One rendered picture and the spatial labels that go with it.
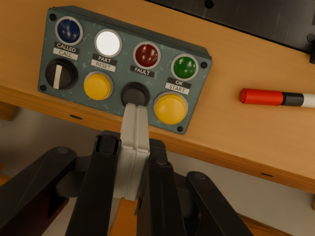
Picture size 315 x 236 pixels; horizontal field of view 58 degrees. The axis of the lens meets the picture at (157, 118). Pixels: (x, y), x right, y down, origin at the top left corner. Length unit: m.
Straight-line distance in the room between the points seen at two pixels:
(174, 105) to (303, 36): 0.19
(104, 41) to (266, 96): 0.17
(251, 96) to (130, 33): 0.14
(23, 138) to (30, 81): 0.95
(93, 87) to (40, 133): 0.99
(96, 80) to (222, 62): 0.14
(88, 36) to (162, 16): 0.10
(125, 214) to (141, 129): 0.24
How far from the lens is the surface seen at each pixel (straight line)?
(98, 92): 0.26
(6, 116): 1.24
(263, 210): 1.33
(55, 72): 0.27
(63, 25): 0.27
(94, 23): 0.26
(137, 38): 0.26
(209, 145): 0.30
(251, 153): 0.32
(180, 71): 0.25
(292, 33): 0.37
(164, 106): 0.26
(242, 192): 1.29
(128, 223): 0.39
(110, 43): 0.26
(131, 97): 0.26
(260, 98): 0.31
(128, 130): 0.15
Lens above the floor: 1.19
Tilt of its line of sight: 78 degrees down
